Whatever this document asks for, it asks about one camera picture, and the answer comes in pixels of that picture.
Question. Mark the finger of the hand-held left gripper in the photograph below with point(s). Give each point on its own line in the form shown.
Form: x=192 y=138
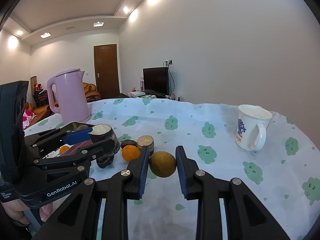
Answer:
x=77 y=136
x=100 y=148

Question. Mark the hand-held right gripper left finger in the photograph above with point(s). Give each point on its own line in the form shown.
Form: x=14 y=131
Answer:
x=143 y=172

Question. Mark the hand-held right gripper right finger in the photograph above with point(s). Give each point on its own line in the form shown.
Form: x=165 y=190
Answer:
x=180 y=170

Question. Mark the pink tin box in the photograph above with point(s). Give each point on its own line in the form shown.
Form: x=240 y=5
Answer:
x=80 y=147

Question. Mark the sugarcane piece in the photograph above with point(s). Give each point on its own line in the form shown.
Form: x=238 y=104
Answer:
x=145 y=142
x=110 y=136

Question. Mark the large orange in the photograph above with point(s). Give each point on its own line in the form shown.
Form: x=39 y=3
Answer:
x=64 y=149

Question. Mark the brown longan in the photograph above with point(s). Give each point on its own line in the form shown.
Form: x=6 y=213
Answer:
x=162 y=164

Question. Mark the small orange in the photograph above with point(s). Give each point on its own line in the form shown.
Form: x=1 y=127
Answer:
x=130 y=153

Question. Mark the dark water chestnut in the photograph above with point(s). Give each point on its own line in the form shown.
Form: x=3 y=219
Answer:
x=128 y=143

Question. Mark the person's left hand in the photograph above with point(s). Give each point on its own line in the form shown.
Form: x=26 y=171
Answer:
x=13 y=212

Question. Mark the white food packet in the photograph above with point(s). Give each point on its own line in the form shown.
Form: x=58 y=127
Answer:
x=51 y=155

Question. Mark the pink electric kettle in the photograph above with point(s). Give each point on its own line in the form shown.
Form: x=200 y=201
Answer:
x=72 y=100

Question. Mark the brown leather sofa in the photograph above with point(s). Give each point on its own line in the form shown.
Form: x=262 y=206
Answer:
x=42 y=110

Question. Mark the brown leather armchair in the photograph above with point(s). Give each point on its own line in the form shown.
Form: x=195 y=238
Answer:
x=91 y=90

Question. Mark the pink floral cushion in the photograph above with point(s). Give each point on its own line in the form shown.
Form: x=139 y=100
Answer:
x=28 y=117

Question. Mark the dark stacked chairs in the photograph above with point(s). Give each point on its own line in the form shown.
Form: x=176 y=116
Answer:
x=41 y=96

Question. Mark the low television stand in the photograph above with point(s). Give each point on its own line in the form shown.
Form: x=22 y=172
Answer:
x=125 y=95

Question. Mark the flat white box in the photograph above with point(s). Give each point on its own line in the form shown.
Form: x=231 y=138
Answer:
x=137 y=93

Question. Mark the white mug with blue print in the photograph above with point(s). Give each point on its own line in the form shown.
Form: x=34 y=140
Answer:
x=242 y=142

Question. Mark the brown patterned board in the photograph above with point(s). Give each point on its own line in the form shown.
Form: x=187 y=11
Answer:
x=33 y=82

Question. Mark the tall pink box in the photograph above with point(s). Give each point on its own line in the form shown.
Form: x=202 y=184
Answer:
x=142 y=85

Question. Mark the brown wooden door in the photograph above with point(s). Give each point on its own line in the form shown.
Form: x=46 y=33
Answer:
x=106 y=65

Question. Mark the black television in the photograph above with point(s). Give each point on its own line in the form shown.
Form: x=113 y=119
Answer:
x=155 y=80

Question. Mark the square ceiling downlight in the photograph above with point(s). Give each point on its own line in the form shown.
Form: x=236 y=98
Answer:
x=45 y=35
x=98 y=24

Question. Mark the ceiling air vent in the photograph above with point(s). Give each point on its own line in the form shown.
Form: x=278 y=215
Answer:
x=70 y=27

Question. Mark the round ceiling spotlight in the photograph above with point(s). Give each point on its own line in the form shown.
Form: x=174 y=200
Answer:
x=19 y=32
x=125 y=9

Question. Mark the wall power socket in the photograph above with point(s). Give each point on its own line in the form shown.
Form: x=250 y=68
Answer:
x=168 y=62

